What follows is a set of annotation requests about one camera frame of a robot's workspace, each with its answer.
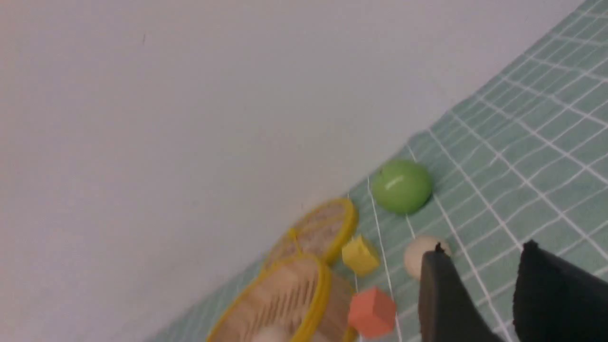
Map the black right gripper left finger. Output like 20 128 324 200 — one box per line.
418 242 502 342

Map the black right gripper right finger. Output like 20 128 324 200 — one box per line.
513 240 608 342

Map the beige bun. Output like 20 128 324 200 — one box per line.
404 235 452 281
251 325 291 342

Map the bamboo steamer tray yellow rim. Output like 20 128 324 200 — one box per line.
207 255 358 342

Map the woven bamboo steamer lid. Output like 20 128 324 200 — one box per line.
261 198 359 271

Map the orange foam cube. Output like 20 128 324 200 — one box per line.
348 286 397 340

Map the yellow foam cube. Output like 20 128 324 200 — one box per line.
341 235 380 277

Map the green toy apple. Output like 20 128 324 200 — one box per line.
370 159 434 216

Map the green checkered tablecloth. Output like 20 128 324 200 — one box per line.
142 0 608 342

